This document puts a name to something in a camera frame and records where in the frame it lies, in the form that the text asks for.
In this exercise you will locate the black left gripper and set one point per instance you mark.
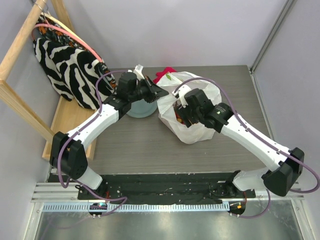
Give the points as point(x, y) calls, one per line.
point(154, 91)

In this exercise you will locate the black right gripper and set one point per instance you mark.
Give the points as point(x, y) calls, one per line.
point(185, 117)

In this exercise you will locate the red yellow strawberry bunch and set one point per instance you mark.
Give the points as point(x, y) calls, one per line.
point(177, 107)

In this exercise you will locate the white lemon print plastic bag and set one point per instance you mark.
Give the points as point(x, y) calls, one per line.
point(195, 133)

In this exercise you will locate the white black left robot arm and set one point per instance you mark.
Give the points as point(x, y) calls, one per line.
point(68, 150)

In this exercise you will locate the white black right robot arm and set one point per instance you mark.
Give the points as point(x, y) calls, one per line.
point(282, 165)

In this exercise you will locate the grey glass plate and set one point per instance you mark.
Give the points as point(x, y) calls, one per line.
point(142, 109)

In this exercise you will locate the folded red cloth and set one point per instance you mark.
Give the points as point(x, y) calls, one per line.
point(160, 74)

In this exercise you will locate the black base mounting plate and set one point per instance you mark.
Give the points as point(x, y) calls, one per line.
point(172, 189)

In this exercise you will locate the zebra pattern black white garment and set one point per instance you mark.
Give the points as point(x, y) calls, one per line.
point(73, 72)

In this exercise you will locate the camouflage orange black garment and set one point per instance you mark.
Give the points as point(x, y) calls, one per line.
point(56, 36)

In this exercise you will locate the pink clothes hanger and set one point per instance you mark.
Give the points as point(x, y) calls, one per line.
point(71, 35)

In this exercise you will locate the cream clothes hanger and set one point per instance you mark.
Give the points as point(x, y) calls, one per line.
point(57, 22)

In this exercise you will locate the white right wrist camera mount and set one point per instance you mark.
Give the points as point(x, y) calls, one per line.
point(180, 93)

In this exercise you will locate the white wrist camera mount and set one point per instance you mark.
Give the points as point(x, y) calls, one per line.
point(180, 93)
point(138, 71)

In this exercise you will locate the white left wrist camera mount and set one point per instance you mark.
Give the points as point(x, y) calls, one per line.
point(138, 71)

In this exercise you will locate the wooden clothes rack frame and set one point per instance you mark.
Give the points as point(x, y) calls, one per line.
point(18, 139)

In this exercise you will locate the aluminium corner frame profile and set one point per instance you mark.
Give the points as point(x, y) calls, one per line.
point(283, 14)

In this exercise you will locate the aluminium cable duct rail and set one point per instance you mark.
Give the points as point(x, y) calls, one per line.
point(52, 207)

